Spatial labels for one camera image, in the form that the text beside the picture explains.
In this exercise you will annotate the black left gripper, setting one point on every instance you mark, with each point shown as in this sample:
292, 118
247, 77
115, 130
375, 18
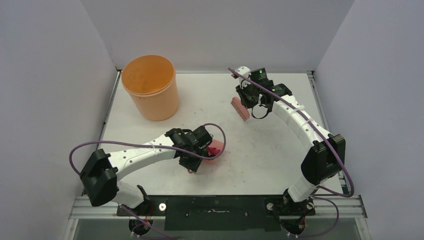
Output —
192, 166

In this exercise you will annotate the orange plastic bucket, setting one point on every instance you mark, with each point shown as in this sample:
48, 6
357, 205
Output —
150, 81

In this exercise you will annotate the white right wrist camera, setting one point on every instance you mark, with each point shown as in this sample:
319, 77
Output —
244, 71

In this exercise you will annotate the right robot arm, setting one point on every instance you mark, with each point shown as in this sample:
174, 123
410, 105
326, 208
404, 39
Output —
325, 151

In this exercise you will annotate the pink plastic dustpan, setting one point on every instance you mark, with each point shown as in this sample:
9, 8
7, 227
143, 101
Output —
217, 144

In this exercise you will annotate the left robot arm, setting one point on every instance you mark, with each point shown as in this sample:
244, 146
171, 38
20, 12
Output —
102, 176

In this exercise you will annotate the crumpled magenta paper ball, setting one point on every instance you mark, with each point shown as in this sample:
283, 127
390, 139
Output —
213, 151

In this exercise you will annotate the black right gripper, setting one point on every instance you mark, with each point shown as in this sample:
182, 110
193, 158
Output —
248, 99

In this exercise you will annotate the pink hand brush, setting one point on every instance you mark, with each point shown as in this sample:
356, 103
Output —
240, 109

